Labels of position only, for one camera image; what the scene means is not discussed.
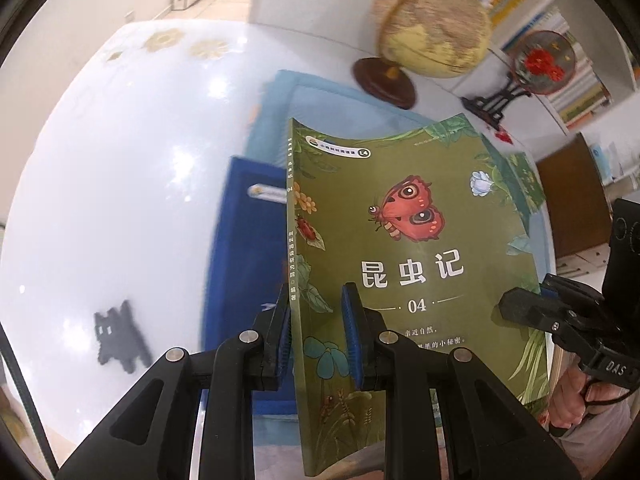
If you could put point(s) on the yellow globe on wooden stand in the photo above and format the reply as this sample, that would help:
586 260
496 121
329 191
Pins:
435 25

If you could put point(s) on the person's right hand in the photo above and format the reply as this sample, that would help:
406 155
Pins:
567 400

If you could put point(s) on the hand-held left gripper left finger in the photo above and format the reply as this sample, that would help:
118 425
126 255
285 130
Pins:
285 335

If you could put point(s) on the light blue quilted mat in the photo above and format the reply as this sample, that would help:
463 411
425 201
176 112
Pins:
310 105

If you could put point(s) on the brown wooden cabinet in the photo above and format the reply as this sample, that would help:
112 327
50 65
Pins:
570 195

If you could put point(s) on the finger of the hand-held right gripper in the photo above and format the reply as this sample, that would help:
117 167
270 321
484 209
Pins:
550 285
525 305

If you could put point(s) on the light blue tissue box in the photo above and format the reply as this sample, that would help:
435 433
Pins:
602 160

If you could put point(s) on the dark blue book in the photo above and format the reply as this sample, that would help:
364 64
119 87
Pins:
240 260

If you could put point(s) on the row of pale spine books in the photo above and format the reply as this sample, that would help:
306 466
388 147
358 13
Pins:
585 100

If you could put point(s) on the black pixel cat figure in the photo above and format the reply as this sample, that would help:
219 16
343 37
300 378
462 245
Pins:
120 335

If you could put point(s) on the dark teal insect book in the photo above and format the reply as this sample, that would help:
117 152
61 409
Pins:
527 182

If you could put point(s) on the red tassel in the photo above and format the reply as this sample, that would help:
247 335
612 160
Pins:
504 136

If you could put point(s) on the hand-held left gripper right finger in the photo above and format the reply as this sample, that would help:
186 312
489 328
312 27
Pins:
350 340

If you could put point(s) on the person's right forearm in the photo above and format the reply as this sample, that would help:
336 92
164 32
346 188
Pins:
600 440

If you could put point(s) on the olive butterfly cover book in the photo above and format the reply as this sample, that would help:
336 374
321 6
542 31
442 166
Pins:
350 240

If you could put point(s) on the round red flower fan ornament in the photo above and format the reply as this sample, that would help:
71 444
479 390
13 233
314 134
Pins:
545 62

